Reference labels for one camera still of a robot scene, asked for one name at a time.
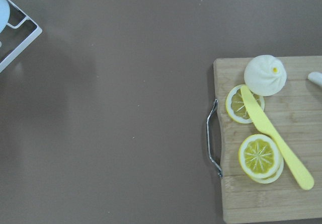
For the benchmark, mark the light blue cup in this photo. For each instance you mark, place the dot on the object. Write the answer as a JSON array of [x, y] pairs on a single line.
[[4, 14]]

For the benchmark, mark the stacked lemon slice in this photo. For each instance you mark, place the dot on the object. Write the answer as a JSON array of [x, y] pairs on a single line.
[[271, 178], [259, 157]]

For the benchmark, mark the lemon slice near bun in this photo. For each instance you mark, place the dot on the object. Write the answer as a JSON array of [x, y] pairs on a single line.
[[235, 106]]

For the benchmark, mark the stacked lemon slice bottom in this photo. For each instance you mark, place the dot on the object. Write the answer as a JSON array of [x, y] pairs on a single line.
[[271, 178]]

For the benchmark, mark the white wire cup rack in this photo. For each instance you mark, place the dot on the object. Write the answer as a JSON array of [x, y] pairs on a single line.
[[20, 31]]

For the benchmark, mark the white ceramic spoon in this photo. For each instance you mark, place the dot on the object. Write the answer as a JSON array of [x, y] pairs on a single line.
[[316, 78]]

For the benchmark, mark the stacked lemon slice top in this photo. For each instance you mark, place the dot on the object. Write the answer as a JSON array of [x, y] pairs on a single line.
[[259, 157]]

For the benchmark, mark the wooden cutting board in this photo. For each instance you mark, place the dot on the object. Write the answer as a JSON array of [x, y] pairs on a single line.
[[296, 113]]

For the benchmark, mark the yellow plastic knife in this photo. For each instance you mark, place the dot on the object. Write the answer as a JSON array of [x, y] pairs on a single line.
[[262, 123]]

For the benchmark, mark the metal cutting board handle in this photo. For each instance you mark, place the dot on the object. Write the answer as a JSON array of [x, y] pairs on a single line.
[[208, 138]]

